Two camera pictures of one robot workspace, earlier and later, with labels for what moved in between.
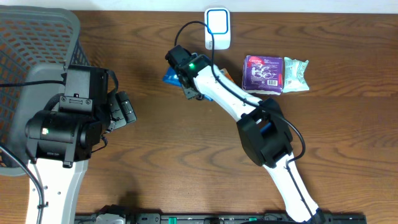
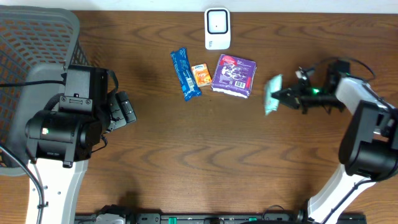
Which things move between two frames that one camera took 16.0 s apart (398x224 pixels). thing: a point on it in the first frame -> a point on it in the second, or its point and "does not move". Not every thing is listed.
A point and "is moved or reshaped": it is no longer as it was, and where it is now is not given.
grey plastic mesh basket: (36, 44) does not move
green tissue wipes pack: (294, 74) -> (273, 84)
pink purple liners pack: (262, 74) -> (234, 76)
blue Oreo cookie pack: (172, 76) is moved or reshaped
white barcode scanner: (218, 20) does not move
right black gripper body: (190, 92) -> (313, 97)
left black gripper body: (125, 107) does not move
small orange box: (226, 73) is moved or reshaped
